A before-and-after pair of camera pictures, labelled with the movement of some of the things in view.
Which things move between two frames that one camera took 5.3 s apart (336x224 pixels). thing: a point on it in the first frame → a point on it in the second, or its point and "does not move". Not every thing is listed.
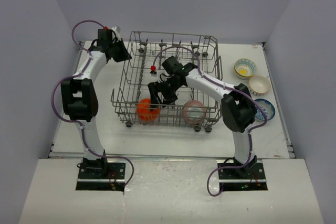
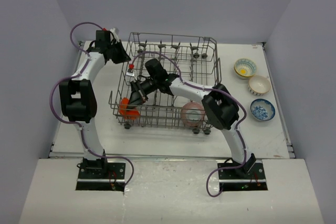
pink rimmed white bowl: [193, 112] does not move
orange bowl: [145, 112] → [125, 112]
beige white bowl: [259, 85] does not move
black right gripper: [169, 98] → [137, 98]
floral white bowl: [244, 68] does not move
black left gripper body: [118, 54] does not move
